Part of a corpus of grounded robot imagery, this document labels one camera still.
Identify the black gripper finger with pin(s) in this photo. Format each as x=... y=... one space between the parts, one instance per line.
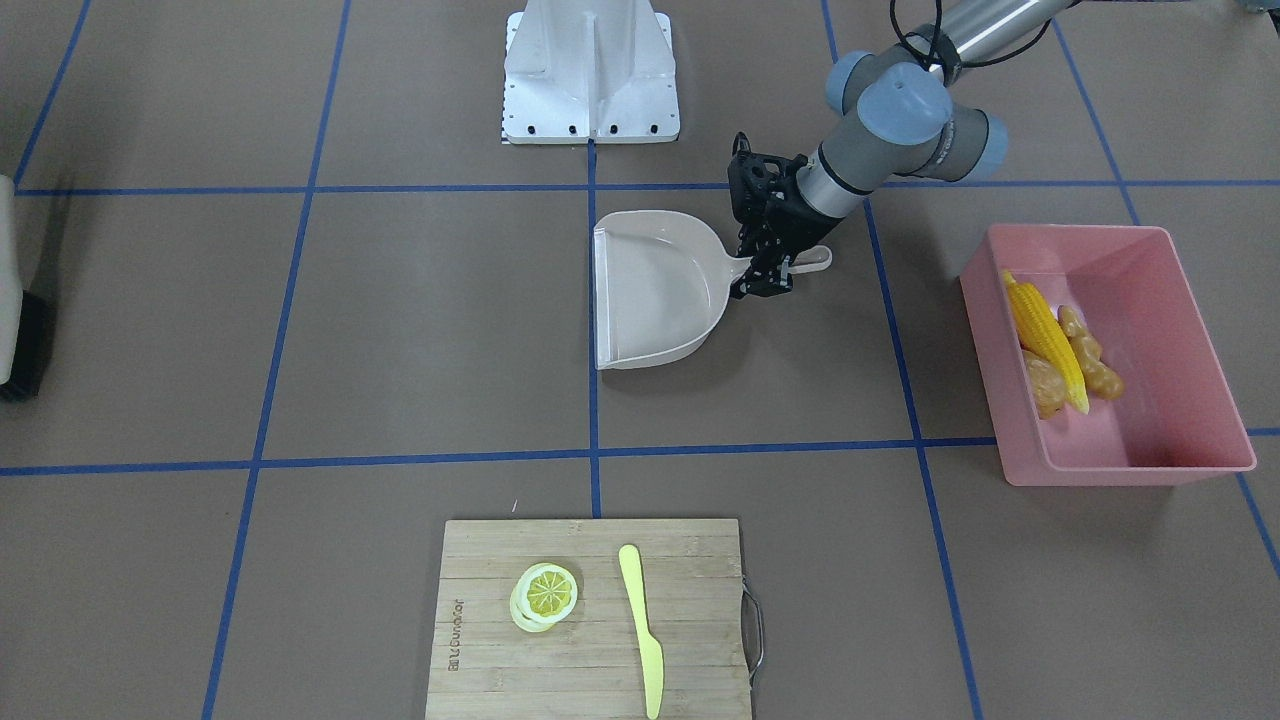
x=769 y=281
x=745 y=278

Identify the yellow toy corn cob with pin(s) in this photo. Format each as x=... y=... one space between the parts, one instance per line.
x=1039 y=331

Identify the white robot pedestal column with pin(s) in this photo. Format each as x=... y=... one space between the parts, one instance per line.
x=577 y=72

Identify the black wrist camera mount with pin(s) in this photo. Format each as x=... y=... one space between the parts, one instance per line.
x=762 y=186

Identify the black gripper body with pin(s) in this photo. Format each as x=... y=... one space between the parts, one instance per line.
x=793 y=213

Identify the pink plastic bin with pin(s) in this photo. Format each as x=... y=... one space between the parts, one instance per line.
x=1176 y=422

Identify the brown toy potato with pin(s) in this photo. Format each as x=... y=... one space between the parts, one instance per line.
x=1048 y=387

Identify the wooden cutting board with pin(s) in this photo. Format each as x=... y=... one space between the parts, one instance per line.
x=587 y=666

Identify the beige hand brush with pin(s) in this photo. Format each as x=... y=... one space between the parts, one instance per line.
x=27 y=321

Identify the yellow plastic knife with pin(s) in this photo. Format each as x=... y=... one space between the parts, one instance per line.
x=653 y=664

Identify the beige plastic dustpan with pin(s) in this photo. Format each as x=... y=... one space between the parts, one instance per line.
x=662 y=283

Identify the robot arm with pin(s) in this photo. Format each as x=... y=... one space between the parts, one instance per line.
x=896 y=118

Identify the tan toy ginger root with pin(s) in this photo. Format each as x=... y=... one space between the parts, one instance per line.
x=1100 y=379

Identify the yellow lemon slices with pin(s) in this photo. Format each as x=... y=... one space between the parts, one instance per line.
x=543 y=596

